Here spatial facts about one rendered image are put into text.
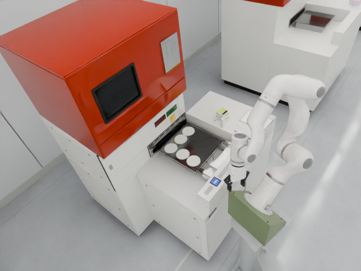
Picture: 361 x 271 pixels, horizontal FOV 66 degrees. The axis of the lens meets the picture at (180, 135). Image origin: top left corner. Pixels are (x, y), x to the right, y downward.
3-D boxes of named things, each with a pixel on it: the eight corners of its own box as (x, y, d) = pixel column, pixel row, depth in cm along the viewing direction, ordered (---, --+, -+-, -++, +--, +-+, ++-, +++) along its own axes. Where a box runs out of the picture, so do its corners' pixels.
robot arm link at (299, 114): (288, 169, 153) (271, 155, 167) (306, 165, 157) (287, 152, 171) (302, 79, 132) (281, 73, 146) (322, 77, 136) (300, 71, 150)
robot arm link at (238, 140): (250, 161, 142) (240, 152, 150) (253, 138, 137) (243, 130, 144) (236, 164, 140) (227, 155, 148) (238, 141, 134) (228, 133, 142)
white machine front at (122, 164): (114, 190, 199) (96, 155, 170) (185, 123, 238) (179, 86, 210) (117, 192, 197) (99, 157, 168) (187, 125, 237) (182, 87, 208)
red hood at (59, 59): (40, 114, 203) (-9, 39, 161) (120, 62, 243) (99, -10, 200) (104, 160, 166) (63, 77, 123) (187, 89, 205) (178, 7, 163)
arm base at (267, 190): (276, 216, 163) (295, 191, 160) (260, 214, 151) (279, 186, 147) (254, 196, 177) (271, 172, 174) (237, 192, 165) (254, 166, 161)
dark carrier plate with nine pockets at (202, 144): (159, 150, 211) (159, 149, 210) (187, 123, 227) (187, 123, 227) (195, 171, 194) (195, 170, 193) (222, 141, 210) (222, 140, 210)
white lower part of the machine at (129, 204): (94, 201, 291) (61, 150, 232) (147, 151, 331) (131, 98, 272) (141, 240, 256) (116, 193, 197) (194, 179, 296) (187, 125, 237)
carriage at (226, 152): (202, 177, 194) (202, 175, 192) (230, 145, 212) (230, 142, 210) (211, 183, 190) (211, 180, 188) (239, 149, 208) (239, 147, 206)
